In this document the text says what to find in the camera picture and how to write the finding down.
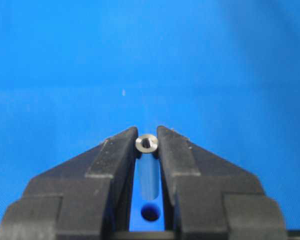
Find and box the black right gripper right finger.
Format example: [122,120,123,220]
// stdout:
[157,126,288,240]

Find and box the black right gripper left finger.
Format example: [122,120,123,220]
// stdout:
[0,127,138,240]

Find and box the silver metal shaft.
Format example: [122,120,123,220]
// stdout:
[135,134,160,201]

